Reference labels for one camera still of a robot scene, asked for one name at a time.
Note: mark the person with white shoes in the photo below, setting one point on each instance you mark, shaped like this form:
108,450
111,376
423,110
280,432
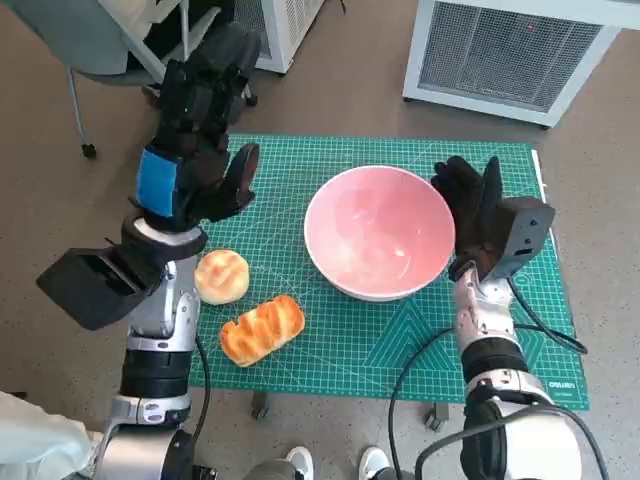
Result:
302,462

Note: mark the pink bowl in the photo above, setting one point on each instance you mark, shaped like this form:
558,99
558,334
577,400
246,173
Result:
370,235

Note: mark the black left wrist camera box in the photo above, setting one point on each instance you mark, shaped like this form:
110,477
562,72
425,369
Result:
90,290

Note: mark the small black device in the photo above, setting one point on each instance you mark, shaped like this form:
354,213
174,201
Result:
204,473

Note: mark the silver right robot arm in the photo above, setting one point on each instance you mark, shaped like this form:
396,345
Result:
480,320

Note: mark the small white grille cabinet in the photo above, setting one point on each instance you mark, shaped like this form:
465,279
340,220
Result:
290,30

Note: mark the green cutting mat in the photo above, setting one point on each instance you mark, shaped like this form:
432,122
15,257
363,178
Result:
350,340

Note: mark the large white grille cabinet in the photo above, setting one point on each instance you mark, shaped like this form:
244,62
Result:
500,50

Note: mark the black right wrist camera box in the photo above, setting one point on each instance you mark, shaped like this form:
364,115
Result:
525,230

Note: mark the person in light clothing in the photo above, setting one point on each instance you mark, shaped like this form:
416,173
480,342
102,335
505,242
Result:
35,440

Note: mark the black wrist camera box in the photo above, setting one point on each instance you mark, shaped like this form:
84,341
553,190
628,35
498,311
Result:
90,290
525,230

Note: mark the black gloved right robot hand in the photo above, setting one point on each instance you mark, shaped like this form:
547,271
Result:
475,215

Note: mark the grey chair with metal frame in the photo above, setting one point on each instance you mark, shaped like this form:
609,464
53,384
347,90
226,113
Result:
75,40

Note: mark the long toy bread loaf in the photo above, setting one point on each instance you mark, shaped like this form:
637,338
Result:
262,330

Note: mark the metal table leg caster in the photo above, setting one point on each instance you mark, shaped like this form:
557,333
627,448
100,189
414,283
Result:
437,416
260,406

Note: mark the round toy bread bun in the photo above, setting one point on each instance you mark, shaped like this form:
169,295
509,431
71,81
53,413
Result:
222,277

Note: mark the seated person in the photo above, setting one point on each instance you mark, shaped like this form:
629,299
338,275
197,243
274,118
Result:
170,30

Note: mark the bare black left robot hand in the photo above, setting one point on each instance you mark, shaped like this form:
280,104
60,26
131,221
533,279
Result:
200,125

